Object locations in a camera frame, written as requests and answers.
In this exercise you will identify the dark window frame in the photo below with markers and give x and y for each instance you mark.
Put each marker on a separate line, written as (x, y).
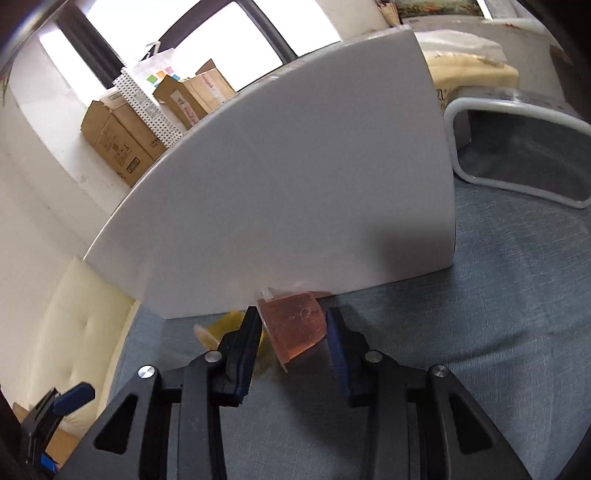
(272, 27)

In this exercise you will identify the white storage box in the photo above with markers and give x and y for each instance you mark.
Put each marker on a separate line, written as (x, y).
(300, 161)

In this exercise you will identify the grey basket white rim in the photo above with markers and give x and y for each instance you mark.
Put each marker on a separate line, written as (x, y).
(521, 152)

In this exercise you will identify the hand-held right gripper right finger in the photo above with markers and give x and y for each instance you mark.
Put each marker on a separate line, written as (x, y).
(339, 355)

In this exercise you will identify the cream leather cushion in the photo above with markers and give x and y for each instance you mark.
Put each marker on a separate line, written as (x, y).
(78, 332)

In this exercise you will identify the tall cardboard box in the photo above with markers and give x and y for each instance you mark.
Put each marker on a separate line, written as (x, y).
(120, 143)

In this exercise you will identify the blue-grey fabric cover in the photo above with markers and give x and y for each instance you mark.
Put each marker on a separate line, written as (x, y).
(485, 323)

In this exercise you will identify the open cardboard box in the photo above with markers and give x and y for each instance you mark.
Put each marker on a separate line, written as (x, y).
(194, 99)

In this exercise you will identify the polka dot paper bag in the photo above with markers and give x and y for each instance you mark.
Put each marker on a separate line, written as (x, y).
(147, 108)

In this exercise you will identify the landscape printed carton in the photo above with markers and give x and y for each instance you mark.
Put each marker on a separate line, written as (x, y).
(434, 7)

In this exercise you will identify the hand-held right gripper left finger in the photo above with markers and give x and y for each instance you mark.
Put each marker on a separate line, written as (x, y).
(247, 360)

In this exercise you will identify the orange jelly cup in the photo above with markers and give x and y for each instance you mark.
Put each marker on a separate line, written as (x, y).
(295, 323)

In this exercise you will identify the brown cardboard piece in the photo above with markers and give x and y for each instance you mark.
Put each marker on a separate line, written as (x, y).
(64, 443)

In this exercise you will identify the cream tissue pack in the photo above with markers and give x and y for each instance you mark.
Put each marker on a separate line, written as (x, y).
(461, 64)

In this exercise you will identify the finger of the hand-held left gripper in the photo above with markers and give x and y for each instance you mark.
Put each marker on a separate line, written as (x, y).
(47, 463)
(74, 398)

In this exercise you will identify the yellow jelly cup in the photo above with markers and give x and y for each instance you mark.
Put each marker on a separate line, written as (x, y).
(221, 327)

